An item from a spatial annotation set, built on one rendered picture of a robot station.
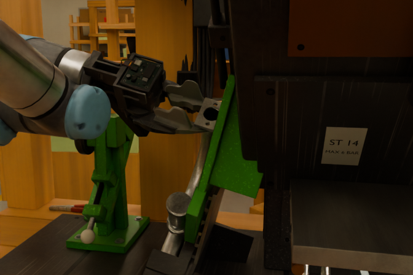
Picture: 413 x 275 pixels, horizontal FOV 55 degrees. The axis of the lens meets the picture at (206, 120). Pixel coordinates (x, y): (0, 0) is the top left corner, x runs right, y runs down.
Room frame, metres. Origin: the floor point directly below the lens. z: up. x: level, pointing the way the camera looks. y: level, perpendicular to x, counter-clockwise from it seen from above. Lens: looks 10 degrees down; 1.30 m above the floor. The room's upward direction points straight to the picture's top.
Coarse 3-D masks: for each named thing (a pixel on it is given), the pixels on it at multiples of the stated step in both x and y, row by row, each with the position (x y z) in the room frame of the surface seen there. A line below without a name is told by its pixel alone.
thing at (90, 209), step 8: (128, 128) 0.87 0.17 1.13; (128, 136) 0.86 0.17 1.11; (128, 144) 0.86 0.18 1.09; (128, 152) 0.86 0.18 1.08; (112, 168) 0.80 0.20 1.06; (96, 176) 0.78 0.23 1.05; (104, 176) 0.78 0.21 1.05; (112, 176) 0.79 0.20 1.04; (96, 184) 0.80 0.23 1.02; (112, 184) 0.79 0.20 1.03; (96, 192) 0.77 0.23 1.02; (112, 192) 0.79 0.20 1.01; (96, 200) 0.76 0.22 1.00; (104, 200) 0.78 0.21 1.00; (112, 200) 0.77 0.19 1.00; (88, 208) 0.74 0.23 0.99; (96, 208) 0.74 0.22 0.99; (104, 208) 0.75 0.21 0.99; (112, 208) 0.77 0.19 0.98; (88, 216) 0.74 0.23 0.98; (96, 216) 0.73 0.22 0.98; (104, 216) 0.75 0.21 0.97
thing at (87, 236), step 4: (92, 220) 0.73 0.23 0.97; (88, 224) 0.73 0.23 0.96; (92, 224) 0.73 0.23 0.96; (88, 228) 0.72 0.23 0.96; (92, 228) 0.73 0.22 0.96; (84, 232) 0.71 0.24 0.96; (88, 232) 0.71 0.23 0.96; (92, 232) 0.72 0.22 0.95; (84, 236) 0.70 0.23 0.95; (88, 236) 0.71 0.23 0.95; (92, 236) 0.71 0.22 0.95; (84, 240) 0.70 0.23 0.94; (88, 240) 0.70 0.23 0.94; (92, 240) 0.71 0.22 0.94
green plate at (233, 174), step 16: (224, 96) 0.52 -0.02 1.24; (224, 112) 0.52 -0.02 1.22; (224, 128) 0.53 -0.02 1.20; (224, 144) 0.53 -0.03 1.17; (240, 144) 0.53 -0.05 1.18; (208, 160) 0.52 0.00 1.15; (224, 160) 0.53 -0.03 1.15; (240, 160) 0.53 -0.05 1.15; (208, 176) 0.52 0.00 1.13; (224, 176) 0.53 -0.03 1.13; (240, 176) 0.53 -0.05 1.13; (256, 176) 0.52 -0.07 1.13; (208, 192) 0.58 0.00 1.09; (240, 192) 0.53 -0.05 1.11; (256, 192) 0.52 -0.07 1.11
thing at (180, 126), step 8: (160, 112) 0.61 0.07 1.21; (168, 112) 0.60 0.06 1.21; (176, 112) 0.59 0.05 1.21; (184, 112) 0.58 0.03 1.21; (160, 120) 0.61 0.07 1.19; (168, 120) 0.61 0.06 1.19; (176, 120) 0.60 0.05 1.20; (184, 120) 0.59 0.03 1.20; (176, 128) 0.61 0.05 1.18; (184, 128) 0.60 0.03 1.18; (192, 128) 0.61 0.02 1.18; (200, 128) 0.61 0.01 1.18
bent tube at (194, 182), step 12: (204, 108) 0.62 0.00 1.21; (216, 108) 0.62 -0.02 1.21; (204, 120) 0.60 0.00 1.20; (204, 144) 0.66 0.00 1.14; (204, 156) 0.67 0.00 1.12; (192, 180) 0.67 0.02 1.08; (192, 192) 0.65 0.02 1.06; (168, 240) 0.59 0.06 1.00; (180, 240) 0.59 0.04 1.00; (168, 252) 0.57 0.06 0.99
